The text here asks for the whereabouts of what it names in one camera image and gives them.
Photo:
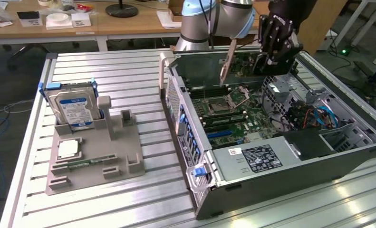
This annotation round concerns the silver chipset heatsink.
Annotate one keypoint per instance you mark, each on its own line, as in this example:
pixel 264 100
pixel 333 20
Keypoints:
pixel 257 136

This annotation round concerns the black open PC case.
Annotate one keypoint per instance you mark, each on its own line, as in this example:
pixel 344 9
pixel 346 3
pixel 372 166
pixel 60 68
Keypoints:
pixel 270 197

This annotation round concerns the silver disk bay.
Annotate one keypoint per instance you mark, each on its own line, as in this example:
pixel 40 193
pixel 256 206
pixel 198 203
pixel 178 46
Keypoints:
pixel 280 90

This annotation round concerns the CPU socket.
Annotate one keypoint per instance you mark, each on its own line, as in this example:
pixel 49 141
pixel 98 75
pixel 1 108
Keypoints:
pixel 220 105

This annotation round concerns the green RAM stick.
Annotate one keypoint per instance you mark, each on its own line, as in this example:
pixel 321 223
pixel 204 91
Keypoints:
pixel 86 162
pixel 226 120

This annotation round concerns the brown cardboard box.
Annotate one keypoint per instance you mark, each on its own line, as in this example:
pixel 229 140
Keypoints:
pixel 176 10

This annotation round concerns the white tape roll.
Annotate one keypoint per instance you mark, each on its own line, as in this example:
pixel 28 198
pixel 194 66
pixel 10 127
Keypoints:
pixel 44 2

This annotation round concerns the blue plastic disk carrier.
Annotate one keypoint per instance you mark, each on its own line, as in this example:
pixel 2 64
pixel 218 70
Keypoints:
pixel 53 85

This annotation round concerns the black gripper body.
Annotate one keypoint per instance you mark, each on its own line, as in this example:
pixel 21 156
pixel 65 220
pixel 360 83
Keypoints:
pixel 289 9

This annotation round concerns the white paper slip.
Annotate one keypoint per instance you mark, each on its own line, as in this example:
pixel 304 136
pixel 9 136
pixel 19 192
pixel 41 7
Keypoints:
pixel 1 24

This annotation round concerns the long blue expansion slot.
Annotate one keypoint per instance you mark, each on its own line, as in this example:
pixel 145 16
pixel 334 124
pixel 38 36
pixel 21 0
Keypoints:
pixel 220 135

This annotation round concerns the grey parts rack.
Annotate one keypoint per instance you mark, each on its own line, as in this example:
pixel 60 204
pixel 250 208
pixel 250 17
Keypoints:
pixel 90 175

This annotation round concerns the black round lamp base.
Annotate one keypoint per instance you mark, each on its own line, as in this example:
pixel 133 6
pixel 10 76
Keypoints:
pixel 121 10

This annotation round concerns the black and white box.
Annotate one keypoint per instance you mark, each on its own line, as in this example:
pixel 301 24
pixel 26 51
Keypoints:
pixel 30 22

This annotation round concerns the white paper stack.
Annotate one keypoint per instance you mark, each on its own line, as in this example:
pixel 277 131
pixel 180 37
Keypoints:
pixel 166 21

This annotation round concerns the green motherboard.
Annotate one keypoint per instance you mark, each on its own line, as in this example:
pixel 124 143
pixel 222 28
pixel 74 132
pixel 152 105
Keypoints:
pixel 238 128

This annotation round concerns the hard disk blue label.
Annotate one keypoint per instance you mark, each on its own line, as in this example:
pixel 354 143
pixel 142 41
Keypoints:
pixel 74 109

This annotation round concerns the black power strip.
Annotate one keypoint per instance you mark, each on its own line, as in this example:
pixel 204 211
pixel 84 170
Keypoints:
pixel 362 66

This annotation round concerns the device with green light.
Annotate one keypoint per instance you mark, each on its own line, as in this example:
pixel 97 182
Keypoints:
pixel 345 51

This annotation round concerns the wooden desk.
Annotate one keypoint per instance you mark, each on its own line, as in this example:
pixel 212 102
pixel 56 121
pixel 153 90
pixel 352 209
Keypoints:
pixel 128 26

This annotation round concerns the white labelled box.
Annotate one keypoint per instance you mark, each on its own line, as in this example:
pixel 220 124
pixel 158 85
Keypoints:
pixel 81 21

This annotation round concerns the grey power supply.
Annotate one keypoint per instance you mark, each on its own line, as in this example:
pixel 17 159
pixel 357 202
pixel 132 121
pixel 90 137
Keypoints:
pixel 238 166

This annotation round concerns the black office chair base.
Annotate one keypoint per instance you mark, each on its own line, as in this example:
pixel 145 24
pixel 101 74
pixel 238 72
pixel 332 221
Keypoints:
pixel 17 58

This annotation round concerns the black RAM slot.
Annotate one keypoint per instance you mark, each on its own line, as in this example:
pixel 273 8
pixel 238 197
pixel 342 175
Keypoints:
pixel 226 125
pixel 208 116
pixel 208 86
pixel 209 90
pixel 210 93

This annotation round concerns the white box with round dish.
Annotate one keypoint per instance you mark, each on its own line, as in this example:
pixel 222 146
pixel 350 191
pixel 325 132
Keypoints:
pixel 60 23

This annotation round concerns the silver CPU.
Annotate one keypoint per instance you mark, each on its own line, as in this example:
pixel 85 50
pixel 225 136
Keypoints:
pixel 69 148

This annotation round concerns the blue case latch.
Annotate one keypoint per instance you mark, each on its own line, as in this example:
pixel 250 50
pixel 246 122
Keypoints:
pixel 200 172

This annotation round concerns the green graphics card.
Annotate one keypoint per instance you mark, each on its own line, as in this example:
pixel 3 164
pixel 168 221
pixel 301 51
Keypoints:
pixel 242 64

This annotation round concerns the wooden cabinet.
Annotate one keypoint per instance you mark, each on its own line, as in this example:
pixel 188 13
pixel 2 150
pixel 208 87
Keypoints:
pixel 328 23

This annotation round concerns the white table frame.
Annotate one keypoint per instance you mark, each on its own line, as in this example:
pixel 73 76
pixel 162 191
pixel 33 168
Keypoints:
pixel 368 23

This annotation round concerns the black expansion slot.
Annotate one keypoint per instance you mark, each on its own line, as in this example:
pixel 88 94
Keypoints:
pixel 218 131

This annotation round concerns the silver socket cover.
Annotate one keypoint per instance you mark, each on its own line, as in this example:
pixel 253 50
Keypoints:
pixel 242 89

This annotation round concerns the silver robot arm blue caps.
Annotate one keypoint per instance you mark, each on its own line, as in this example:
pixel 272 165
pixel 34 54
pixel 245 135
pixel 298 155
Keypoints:
pixel 192 28

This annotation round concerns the short blue expansion slot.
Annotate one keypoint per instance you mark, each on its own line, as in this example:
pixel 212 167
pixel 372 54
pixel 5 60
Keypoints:
pixel 240 142

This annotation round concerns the red packet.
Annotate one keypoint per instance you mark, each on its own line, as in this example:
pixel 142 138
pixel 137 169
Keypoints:
pixel 84 7

